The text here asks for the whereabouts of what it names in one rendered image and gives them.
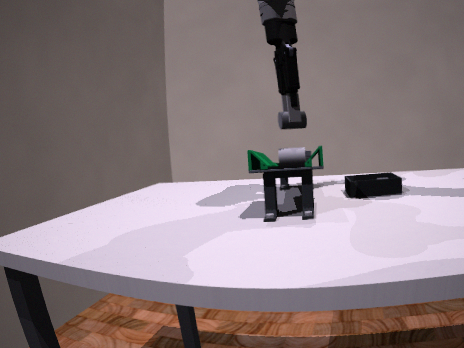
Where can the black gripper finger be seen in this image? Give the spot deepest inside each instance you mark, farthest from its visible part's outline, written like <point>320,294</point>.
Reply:
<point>291,81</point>
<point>281,81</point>

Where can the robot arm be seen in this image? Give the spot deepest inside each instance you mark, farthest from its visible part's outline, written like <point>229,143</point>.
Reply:
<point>277,10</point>

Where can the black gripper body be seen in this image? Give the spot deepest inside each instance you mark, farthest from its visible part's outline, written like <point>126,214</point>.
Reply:
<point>280,33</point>

